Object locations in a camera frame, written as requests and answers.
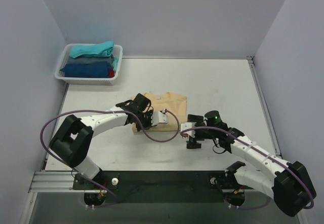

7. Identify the cream yellow t shirt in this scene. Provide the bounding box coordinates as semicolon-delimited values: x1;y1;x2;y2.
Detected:
130;91;188;133

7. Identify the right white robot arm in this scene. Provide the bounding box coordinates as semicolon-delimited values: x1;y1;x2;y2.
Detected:
180;110;316;217

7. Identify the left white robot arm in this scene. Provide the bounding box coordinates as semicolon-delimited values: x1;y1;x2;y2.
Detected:
49;94;153;189

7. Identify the red folded t shirt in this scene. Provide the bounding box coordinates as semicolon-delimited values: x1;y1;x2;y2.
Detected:
108;69;115;78

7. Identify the dark blue folded t shirt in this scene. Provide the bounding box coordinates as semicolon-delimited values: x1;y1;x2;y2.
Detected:
60;62;113;78

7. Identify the grey folded t shirt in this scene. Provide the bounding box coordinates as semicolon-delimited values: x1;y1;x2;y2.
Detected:
66;56;114;64

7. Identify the teal folded t shirt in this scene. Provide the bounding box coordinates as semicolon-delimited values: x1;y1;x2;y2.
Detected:
69;41;118;71

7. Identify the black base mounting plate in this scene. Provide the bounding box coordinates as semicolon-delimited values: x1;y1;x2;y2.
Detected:
72;170;245;206

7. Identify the white plastic basket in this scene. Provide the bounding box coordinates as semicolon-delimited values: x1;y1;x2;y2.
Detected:
54;44;123;86

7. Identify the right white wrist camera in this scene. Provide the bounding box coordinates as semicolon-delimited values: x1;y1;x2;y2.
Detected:
180;122;195;138

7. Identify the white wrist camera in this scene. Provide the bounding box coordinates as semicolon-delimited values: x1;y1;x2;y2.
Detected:
180;122;195;138
151;108;169;126

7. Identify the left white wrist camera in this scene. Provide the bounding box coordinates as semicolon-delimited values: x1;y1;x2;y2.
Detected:
151;108;169;126

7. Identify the aluminium front rail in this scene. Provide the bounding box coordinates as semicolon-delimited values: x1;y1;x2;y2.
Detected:
28;170;301;193

